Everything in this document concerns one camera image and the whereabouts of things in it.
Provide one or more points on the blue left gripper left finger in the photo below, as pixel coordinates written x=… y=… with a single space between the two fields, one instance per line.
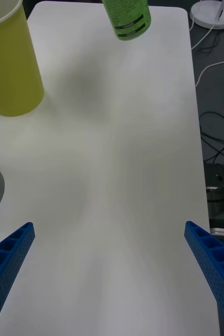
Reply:
x=9 y=265

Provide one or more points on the yellow-green plastic waste bin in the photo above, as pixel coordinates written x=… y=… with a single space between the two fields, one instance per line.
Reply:
x=9 y=73

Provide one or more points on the green bottle with black cap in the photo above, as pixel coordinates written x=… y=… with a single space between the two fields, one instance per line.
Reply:
x=128 y=18

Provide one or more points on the white round base with pole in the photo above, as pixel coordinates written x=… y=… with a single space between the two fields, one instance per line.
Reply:
x=208 y=15

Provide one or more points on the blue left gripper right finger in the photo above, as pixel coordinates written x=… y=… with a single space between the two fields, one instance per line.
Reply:
x=216 y=267

